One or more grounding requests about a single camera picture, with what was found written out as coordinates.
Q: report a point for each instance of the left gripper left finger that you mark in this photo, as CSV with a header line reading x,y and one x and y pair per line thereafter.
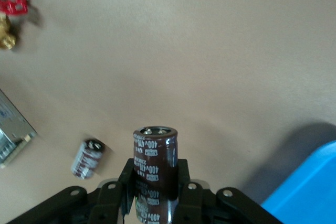
x,y
110,203

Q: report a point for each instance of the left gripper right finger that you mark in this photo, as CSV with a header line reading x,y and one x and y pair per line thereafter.
x,y
199,205

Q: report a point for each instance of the small black terminal block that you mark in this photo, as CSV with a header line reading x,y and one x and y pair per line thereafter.
x,y
86,159

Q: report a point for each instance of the dark brown relay block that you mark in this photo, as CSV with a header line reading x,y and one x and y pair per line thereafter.
x,y
155,155

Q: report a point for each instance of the blue plastic tray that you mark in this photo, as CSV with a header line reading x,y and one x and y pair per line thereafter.
x,y
309,187

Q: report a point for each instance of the metal mesh power supply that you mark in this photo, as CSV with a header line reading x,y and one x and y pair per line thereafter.
x,y
10,129

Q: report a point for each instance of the brown table cover sheet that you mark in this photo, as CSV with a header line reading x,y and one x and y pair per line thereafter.
x,y
183,51

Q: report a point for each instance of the brass valve red handwheel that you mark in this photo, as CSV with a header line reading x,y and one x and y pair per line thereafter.
x,y
14,3

